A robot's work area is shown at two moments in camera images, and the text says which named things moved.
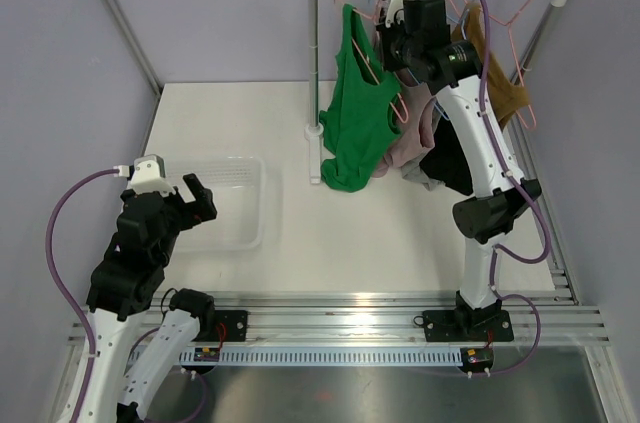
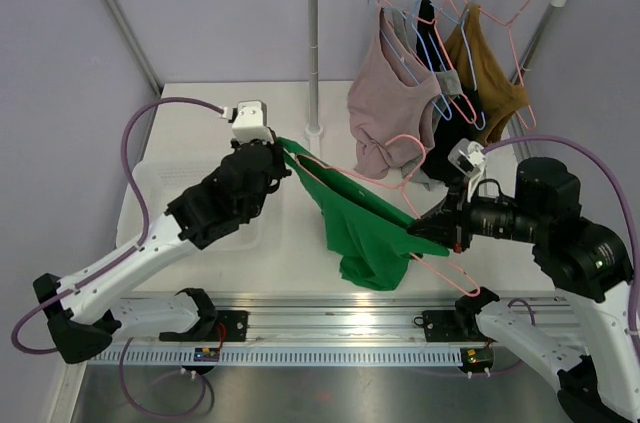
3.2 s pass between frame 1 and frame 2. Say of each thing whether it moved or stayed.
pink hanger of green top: moved
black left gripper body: moved
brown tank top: stayed
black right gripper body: moved
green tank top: moved
